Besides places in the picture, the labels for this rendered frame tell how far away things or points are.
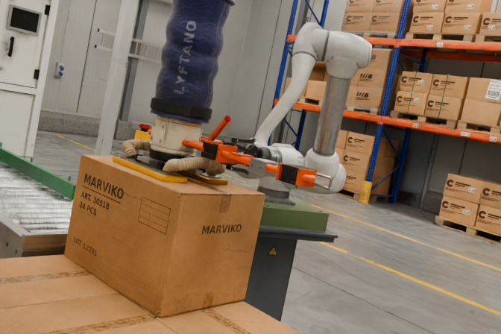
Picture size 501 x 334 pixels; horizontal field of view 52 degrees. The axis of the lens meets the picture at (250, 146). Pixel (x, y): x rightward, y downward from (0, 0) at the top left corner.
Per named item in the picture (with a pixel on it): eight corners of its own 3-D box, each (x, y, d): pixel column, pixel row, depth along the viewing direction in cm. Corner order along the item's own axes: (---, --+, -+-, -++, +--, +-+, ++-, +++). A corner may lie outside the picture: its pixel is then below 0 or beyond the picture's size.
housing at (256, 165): (247, 171, 160) (249, 156, 160) (262, 172, 165) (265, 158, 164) (262, 176, 155) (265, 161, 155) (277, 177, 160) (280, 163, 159)
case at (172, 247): (62, 256, 200) (80, 153, 197) (146, 248, 230) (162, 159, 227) (159, 318, 160) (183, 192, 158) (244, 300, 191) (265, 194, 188)
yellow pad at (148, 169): (112, 161, 195) (114, 147, 195) (134, 162, 202) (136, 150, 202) (163, 182, 171) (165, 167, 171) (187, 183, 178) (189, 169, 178)
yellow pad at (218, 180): (153, 164, 208) (156, 152, 208) (174, 165, 215) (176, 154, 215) (206, 184, 184) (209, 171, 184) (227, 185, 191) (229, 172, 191)
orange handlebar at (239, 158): (130, 131, 209) (131, 122, 209) (188, 139, 230) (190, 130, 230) (304, 186, 144) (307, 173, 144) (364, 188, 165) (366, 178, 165)
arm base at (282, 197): (279, 195, 265) (281, 185, 264) (296, 206, 244) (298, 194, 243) (245, 191, 259) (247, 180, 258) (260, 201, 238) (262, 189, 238)
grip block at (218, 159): (198, 156, 174) (201, 139, 174) (220, 159, 181) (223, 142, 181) (214, 162, 168) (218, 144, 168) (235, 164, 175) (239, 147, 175)
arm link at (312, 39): (291, 47, 212) (324, 53, 211) (299, 13, 220) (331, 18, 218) (290, 65, 224) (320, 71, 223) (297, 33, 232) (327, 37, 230)
